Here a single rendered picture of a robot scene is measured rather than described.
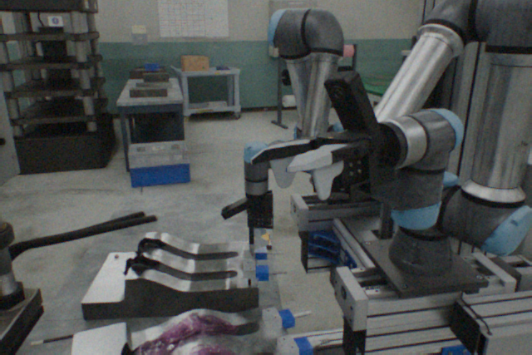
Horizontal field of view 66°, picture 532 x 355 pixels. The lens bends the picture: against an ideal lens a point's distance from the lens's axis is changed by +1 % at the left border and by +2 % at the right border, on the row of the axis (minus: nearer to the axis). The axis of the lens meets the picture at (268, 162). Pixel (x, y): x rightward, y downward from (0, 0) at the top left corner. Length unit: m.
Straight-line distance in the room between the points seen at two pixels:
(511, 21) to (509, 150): 0.23
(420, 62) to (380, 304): 0.56
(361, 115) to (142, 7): 6.95
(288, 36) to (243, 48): 6.29
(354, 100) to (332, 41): 0.68
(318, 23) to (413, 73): 0.45
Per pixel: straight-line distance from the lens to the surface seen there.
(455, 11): 0.90
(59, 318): 1.39
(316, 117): 1.19
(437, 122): 0.66
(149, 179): 4.34
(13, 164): 1.73
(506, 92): 0.87
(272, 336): 1.11
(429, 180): 0.68
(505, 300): 1.22
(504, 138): 0.89
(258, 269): 1.25
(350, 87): 0.52
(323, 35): 1.20
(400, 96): 0.81
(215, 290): 1.22
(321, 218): 1.46
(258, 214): 1.25
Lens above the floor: 1.61
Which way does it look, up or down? 19 degrees down
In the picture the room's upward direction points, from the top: straight up
